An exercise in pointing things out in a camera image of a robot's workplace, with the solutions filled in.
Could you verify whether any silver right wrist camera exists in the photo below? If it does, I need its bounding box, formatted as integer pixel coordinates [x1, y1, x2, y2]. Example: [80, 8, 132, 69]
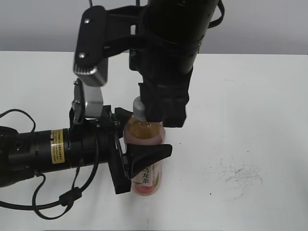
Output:
[73, 5, 144, 87]

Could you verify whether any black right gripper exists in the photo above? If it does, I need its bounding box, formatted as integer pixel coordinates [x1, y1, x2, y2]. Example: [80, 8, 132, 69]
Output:
[129, 0, 218, 128]

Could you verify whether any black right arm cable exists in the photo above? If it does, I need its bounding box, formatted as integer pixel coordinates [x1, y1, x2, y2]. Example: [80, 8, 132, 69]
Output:
[208, 0, 226, 28]

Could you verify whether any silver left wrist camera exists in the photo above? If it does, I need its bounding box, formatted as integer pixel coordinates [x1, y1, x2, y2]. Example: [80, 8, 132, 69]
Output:
[70, 78, 103, 124]

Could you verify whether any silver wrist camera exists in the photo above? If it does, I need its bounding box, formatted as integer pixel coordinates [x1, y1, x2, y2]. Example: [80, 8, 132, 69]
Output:
[70, 78, 103, 124]
[73, 5, 144, 87]

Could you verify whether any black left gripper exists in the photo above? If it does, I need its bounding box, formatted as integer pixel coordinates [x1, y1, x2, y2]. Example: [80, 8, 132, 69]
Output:
[68, 105, 173, 194]

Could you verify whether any grey bottle cap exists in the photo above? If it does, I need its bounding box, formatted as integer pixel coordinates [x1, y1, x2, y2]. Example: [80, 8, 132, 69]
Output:
[133, 96, 146, 121]

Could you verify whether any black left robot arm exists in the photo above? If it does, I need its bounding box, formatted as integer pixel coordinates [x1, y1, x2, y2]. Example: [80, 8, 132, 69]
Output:
[0, 105, 172, 194]

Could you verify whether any peach oolong tea bottle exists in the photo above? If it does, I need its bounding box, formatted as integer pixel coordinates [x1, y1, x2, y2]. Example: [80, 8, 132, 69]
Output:
[124, 115, 166, 196]

